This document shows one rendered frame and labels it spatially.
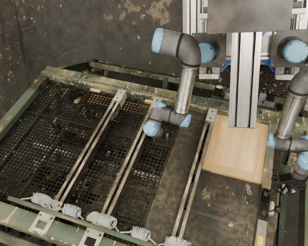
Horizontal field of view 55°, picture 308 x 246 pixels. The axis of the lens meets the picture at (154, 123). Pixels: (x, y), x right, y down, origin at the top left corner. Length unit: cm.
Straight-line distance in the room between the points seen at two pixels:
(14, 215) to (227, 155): 135
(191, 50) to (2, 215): 138
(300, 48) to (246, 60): 81
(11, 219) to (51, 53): 232
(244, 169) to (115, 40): 203
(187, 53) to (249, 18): 46
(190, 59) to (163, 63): 178
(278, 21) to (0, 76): 376
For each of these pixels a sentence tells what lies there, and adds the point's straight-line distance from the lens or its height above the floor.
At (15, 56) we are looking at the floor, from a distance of 410.
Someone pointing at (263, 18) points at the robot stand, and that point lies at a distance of 100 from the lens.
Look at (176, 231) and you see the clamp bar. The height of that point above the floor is 173.
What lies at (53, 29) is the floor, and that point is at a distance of 372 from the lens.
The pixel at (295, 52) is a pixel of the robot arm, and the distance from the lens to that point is 179.
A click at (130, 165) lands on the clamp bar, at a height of 146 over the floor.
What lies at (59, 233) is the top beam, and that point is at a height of 193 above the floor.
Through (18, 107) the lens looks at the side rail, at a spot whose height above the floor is 124.
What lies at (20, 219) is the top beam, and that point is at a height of 193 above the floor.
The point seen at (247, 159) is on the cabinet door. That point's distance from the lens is 204.
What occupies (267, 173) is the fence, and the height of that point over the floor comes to 126.
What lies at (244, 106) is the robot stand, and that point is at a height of 203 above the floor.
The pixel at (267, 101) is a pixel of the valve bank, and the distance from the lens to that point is 236.
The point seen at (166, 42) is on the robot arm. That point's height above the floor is 168.
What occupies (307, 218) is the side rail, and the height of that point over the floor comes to 146.
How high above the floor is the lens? 303
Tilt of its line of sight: 65 degrees down
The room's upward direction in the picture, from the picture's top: 136 degrees counter-clockwise
